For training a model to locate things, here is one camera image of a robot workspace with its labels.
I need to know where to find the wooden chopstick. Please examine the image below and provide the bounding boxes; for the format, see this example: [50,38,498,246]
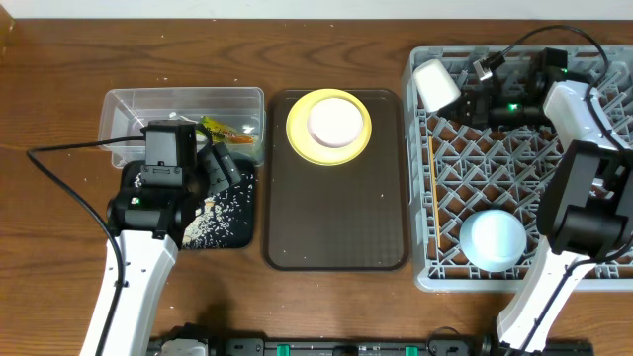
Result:
[428,137,441,250]

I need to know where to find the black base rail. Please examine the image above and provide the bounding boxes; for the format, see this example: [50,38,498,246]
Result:
[147,336,594,356]

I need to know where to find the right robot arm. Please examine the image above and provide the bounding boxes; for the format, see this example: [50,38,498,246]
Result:
[439,47,632,355]

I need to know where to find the black waste tray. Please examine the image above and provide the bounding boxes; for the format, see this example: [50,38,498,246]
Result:
[108,156,255,251]

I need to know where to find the grey dishwasher rack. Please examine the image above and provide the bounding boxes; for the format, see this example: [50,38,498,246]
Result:
[402,45,632,293]

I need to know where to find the brown serving tray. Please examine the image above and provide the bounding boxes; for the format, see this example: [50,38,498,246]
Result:
[262,89,410,271]

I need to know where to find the light blue bowl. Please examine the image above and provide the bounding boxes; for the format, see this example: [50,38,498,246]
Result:
[459,210,527,272]

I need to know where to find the yellow plate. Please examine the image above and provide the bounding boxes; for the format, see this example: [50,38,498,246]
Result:
[286,89,373,166]

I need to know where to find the pink bowl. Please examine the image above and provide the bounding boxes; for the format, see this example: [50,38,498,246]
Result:
[308,98,364,148]

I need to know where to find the spilled rice pile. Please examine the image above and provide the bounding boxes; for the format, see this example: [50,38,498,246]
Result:
[133,170,254,248]

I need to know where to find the green snack wrapper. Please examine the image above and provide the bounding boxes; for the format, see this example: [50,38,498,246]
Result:
[200,116,257,144]

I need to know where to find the clear plastic bin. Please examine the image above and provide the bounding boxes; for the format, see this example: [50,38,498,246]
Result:
[99,87,266,166]

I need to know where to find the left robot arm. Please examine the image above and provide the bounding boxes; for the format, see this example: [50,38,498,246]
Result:
[81,120,241,355]

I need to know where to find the white cup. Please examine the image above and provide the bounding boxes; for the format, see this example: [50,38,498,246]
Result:
[412,59,461,113]

